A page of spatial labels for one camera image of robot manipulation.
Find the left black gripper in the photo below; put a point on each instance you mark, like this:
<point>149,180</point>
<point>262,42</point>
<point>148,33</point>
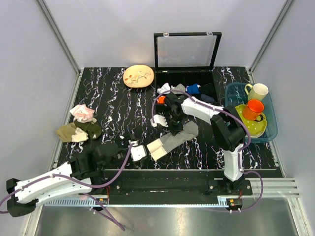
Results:
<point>135,164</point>

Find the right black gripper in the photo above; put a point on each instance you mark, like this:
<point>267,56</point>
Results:
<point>174,130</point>

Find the grey underwear with cream waistband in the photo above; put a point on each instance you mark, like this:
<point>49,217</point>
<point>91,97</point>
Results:
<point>163,145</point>

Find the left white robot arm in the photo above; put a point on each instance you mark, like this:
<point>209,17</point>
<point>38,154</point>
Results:
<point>86,173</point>

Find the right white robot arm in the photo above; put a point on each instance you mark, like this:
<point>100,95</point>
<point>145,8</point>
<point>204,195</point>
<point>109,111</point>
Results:
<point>228,129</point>

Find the orange rolled underwear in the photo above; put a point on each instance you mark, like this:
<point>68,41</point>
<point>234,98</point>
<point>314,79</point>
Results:
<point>161,100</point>

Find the grey rolled underwear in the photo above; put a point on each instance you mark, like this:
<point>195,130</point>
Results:
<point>179,87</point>

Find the white rolled underwear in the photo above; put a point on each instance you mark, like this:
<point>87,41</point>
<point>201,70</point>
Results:
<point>164,88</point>

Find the blue rolled underwear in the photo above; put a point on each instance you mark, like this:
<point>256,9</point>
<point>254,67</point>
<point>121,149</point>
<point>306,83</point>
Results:
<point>193,89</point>

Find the navy rolled underwear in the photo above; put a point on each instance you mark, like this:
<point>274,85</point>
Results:
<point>207,99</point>

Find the black rolled underwear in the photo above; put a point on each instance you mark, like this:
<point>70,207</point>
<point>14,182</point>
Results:
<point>208,89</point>

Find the olive and khaki underwear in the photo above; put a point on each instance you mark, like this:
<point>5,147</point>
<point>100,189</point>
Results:
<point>76,132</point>

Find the pink and white underwear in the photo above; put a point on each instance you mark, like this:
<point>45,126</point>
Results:
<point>82,113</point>

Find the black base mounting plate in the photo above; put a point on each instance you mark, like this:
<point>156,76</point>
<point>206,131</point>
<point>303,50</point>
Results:
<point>171,187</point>

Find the oval painted wooden plate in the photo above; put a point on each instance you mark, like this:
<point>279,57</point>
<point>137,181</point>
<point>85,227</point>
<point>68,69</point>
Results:
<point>138,76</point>

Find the black compartment storage box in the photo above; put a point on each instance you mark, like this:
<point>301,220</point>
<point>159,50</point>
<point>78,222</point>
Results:
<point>186,58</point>

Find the teal transparent plastic bin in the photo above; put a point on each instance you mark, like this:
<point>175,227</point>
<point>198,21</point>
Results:
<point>235,95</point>

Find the green dotted plate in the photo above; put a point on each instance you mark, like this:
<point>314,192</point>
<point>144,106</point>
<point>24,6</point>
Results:
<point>255,128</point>

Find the orange mug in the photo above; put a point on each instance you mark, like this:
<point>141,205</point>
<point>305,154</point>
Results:
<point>253,110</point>

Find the cream yellow mug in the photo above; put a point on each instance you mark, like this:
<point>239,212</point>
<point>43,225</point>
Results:
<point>257,91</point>

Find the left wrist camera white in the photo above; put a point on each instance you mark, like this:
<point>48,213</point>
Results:
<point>138,152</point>

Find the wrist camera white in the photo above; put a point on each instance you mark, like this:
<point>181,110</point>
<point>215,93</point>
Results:
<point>158,120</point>
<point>138,152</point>

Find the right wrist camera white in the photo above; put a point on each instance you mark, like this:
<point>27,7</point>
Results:
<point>158,120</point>

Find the aluminium frame post left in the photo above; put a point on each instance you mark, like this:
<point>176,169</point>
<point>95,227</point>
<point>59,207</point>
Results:
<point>58,35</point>

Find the aluminium frame post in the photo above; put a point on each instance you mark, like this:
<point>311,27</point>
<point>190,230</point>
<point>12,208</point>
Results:
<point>58,35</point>
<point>271,34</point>

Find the aluminium frame post right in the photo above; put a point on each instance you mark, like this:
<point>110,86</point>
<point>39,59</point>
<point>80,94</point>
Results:
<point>271,34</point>

